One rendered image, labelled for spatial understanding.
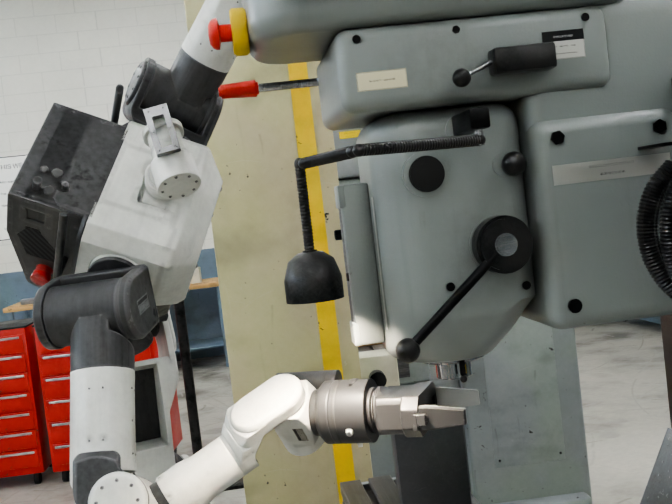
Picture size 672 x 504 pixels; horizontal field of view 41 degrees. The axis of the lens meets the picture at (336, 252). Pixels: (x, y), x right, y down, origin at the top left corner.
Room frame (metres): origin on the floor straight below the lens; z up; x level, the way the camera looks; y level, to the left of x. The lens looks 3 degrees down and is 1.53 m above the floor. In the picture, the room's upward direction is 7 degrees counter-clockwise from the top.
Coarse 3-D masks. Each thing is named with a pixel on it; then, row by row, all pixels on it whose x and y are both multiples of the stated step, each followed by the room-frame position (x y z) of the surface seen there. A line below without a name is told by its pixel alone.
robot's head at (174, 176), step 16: (160, 128) 1.37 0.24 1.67; (176, 128) 1.39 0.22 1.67; (160, 144) 1.35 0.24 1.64; (160, 160) 1.34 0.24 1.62; (176, 160) 1.34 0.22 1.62; (192, 160) 1.36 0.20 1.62; (144, 176) 1.41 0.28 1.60; (160, 176) 1.33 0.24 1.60; (176, 176) 1.33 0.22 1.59; (192, 176) 1.34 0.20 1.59; (160, 192) 1.35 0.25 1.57; (176, 192) 1.36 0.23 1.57; (192, 192) 1.38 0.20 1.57
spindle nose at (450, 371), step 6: (438, 366) 1.19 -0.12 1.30; (444, 366) 1.19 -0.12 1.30; (450, 366) 1.18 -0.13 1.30; (456, 366) 1.18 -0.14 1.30; (468, 366) 1.19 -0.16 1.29; (438, 372) 1.19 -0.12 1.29; (444, 372) 1.19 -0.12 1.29; (450, 372) 1.18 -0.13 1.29; (456, 372) 1.18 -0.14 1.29; (468, 372) 1.19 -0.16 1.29; (438, 378) 1.20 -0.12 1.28; (444, 378) 1.19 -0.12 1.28; (450, 378) 1.18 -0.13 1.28; (456, 378) 1.18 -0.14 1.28
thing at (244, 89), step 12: (228, 84) 1.27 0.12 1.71; (240, 84) 1.27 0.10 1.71; (252, 84) 1.27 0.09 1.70; (264, 84) 1.28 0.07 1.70; (276, 84) 1.28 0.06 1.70; (288, 84) 1.28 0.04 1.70; (300, 84) 1.28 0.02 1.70; (312, 84) 1.28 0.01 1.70; (228, 96) 1.27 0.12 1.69; (240, 96) 1.27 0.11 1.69; (252, 96) 1.28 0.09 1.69
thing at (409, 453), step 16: (432, 432) 1.54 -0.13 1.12; (448, 432) 1.54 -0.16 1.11; (400, 448) 1.54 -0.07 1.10; (416, 448) 1.54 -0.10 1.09; (432, 448) 1.54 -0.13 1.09; (448, 448) 1.54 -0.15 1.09; (464, 448) 1.54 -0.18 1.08; (400, 464) 1.54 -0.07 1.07; (416, 464) 1.54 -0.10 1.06; (432, 464) 1.54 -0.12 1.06; (448, 464) 1.54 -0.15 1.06; (464, 464) 1.54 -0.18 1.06; (400, 480) 1.55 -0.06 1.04; (416, 480) 1.54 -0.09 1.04; (432, 480) 1.54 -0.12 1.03; (448, 480) 1.54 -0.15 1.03; (464, 480) 1.54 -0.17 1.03; (400, 496) 1.59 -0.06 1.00; (416, 496) 1.54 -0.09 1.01; (432, 496) 1.54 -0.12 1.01; (448, 496) 1.54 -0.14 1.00; (464, 496) 1.54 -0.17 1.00
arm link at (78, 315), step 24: (72, 288) 1.31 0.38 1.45; (96, 288) 1.30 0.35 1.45; (48, 312) 1.29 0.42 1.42; (72, 312) 1.29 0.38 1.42; (96, 312) 1.28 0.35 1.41; (48, 336) 1.30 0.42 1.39; (72, 336) 1.29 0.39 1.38; (96, 336) 1.27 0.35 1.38; (120, 336) 1.28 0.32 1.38; (72, 360) 1.28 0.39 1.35; (96, 360) 1.26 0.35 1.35; (120, 360) 1.27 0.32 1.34
